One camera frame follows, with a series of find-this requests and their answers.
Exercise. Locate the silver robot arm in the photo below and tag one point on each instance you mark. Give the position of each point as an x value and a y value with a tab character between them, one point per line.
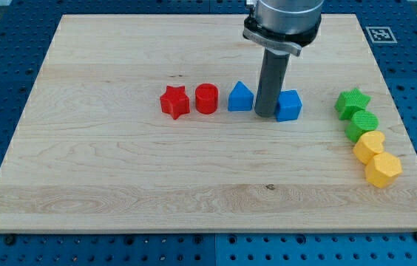
283	26

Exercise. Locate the blue cube block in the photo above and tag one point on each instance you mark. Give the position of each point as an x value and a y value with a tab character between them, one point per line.
289	106

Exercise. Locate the red cylinder block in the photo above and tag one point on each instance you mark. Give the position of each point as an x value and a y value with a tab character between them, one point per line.
206	98

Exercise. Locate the red star block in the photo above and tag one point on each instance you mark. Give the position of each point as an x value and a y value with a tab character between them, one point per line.
175	102

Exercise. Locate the blue triangle block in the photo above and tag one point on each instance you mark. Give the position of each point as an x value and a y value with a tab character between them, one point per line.
240	98

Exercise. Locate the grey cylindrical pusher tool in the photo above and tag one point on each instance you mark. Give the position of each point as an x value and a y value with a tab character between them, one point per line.
271	79

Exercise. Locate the light wooden board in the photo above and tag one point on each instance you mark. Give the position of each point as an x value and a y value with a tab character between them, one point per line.
93	153

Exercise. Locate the green star block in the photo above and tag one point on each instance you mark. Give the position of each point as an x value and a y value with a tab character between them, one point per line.
349	102

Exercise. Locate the green cylinder block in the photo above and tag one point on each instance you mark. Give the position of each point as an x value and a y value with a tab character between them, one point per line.
361	122

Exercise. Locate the yellow heart block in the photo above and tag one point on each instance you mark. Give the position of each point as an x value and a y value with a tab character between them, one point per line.
369	145

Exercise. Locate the yellow hexagon block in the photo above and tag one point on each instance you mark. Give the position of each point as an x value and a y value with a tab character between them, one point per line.
383	169

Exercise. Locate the white fiducial marker tag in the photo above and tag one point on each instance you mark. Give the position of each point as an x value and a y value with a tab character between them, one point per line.
381	35

